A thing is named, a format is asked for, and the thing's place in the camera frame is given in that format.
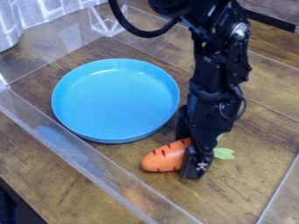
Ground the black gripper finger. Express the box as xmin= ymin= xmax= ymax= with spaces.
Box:
xmin=180 ymin=145 xmax=213 ymax=179
xmin=174 ymin=105 xmax=190 ymax=140

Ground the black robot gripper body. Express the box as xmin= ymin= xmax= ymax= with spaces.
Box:
xmin=185 ymin=86 xmax=246 ymax=153

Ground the orange toy carrot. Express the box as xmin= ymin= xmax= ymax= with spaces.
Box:
xmin=140 ymin=137 xmax=234 ymax=172

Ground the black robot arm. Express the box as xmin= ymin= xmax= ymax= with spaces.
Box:
xmin=148 ymin=0 xmax=250 ymax=179

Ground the round blue tray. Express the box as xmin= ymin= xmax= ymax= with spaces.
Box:
xmin=50 ymin=59 xmax=180 ymax=144

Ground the black bar at back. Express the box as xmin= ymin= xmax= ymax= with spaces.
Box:
xmin=245 ymin=10 xmax=294 ymax=33

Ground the white grey checked curtain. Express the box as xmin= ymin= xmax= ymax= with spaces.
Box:
xmin=0 ymin=0 xmax=108 ymax=53

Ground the clear acrylic enclosure wall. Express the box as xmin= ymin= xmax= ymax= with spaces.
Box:
xmin=0 ymin=11 xmax=299 ymax=224

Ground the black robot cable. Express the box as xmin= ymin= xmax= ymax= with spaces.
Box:
xmin=106 ymin=0 xmax=184 ymax=39

